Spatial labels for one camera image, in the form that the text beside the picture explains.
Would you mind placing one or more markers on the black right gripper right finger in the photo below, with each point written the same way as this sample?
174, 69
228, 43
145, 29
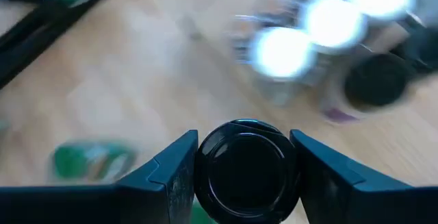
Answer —
342, 196

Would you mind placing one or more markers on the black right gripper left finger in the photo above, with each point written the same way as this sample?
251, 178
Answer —
154, 196

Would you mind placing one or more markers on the organic oregano spice jar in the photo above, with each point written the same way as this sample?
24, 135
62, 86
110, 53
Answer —
68, 162

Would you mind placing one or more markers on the black lid yellow-green label jar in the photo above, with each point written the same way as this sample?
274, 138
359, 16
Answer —
246, 172

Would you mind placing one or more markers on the everything bagel seasoning jar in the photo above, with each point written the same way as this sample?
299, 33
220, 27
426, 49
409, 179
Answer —
332, 22
282, 52

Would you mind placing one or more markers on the black table frame rail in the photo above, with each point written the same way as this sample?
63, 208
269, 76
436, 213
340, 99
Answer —
31, 42

